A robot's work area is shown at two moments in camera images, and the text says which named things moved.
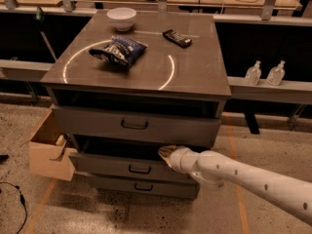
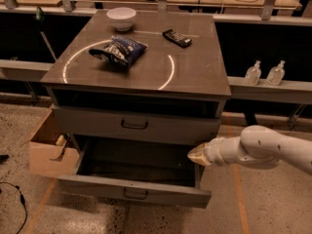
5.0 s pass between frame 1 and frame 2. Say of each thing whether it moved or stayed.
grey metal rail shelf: stayed
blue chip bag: stayed
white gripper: moved
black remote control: stayed
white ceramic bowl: stayed
